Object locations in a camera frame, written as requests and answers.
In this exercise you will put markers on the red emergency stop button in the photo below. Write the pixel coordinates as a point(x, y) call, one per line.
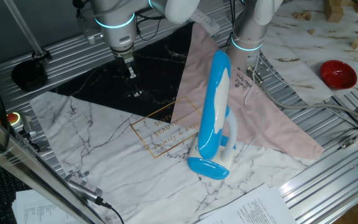
point(13, 119)

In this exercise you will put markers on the large wooden block stack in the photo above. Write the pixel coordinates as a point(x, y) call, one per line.
point(334, 12)

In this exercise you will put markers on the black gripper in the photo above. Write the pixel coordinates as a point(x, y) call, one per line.
point(128, 67)

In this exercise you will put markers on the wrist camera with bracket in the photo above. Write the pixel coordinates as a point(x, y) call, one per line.
point(87, 29)

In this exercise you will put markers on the silver depth camera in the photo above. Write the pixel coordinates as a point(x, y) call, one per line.
point(82, 188)

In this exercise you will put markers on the aluminium frame bar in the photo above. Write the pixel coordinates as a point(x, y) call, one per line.
point(26, 165)

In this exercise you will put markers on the small wooden block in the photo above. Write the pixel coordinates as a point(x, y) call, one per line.
point(296, 15)
point(311, 31)
point(305, 16)

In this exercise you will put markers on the marble pink black tablecloth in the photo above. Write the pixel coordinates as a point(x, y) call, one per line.
point(120, 155)

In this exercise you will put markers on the black round stand base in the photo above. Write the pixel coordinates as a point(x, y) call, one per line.
point(29, 76)

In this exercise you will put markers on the blue white desk lamp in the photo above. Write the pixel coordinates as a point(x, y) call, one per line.
point(213, 124)

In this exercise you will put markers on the white power strip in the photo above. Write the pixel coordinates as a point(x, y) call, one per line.
point(207, 23)

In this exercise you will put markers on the red bowl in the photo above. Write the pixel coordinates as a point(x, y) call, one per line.
point(337, 74)

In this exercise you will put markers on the white marble pattern sheet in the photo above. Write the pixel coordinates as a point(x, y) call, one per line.
point(306, 62)

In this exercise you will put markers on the metal stand pole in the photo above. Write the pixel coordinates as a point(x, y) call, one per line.
point(23, 28)

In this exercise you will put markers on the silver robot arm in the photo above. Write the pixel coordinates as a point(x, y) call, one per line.
point(117, 34)

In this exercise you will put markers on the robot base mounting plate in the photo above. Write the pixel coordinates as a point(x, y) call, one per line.
point(264, 67)

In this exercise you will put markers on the printed paper sheet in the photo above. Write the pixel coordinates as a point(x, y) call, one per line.
point(39, 208)
point(253, 208)

